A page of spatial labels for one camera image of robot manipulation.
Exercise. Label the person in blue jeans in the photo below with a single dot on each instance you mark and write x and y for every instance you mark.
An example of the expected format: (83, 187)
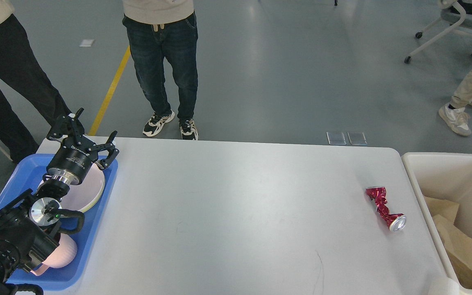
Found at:
(158, 31)

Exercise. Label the crushed red can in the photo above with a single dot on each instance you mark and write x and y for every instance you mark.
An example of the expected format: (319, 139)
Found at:
(394, 221)

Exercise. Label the brown paper bag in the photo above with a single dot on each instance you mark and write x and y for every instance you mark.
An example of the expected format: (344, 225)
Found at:
(458, 247)

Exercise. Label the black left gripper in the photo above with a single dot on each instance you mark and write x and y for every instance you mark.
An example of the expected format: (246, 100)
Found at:
(71, 164)

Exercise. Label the green plate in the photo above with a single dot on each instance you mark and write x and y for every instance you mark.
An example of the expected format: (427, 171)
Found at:
(90, 196)

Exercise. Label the white office chair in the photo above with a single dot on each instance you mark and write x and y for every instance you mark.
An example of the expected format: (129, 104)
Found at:
(457, 14)

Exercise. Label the beige plastic bin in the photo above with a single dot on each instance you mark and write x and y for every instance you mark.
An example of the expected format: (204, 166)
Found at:
(446, 176)

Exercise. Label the pink mug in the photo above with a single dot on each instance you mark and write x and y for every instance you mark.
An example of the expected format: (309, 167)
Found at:
(63, 255)

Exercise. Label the person in cream sweater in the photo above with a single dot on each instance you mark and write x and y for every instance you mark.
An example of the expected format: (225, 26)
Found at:
(20, 70)

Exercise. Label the pink plate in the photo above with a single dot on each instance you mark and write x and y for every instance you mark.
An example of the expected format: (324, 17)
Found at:
(72, 200)

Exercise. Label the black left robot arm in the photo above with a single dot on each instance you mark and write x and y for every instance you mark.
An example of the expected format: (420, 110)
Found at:
(36, 227)

